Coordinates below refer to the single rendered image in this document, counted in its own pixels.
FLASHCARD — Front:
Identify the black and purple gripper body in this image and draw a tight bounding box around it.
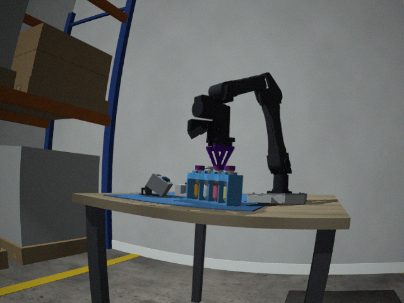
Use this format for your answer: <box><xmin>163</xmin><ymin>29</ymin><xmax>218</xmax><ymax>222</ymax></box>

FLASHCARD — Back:
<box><xmin>206</xmin><ymin>121</ymin><xmax>235</xmax><ymax>146</ymax></box>

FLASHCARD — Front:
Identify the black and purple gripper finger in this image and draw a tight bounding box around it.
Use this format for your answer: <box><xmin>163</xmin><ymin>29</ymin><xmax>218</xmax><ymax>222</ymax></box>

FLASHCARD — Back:
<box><xmin>213</xmin><ymin>145</ymin><xmax>235</xmax><ymax>170</ymax></box>
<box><xmin>206</xmin><ymin>146</ymin><xmax>226</xmax><ymax>167</ymax></box>

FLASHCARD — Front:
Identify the white rectangular console with lamps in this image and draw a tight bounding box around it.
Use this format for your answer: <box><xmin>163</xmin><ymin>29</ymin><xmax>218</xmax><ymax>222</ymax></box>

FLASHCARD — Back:
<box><xmin>175</xmin><ymin>184</ymin><xmax>186</xmax><ymax>197</ymax></box>

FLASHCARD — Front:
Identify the grey key panel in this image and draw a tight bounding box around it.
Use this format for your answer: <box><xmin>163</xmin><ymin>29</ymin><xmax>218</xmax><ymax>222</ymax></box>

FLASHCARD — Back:
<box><xmin>141</xmin><ymin>174</ymin><xmax>173</xmax><ymax>198</ymax></box>

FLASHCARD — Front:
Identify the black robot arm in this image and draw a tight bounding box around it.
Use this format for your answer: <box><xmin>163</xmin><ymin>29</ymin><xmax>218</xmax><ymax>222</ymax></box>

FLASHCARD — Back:
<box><xmin>187</xmin><ymin>73</ymin><xmax>292</xmax><ymax>194</ymax></box>

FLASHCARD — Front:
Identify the blue work mat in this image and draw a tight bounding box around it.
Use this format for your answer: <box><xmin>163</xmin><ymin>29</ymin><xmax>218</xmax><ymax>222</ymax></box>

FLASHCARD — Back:
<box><xmin>104</xmin><ymin>193</ymin><xmax>270</xmax><ymax>211</ymax></box>

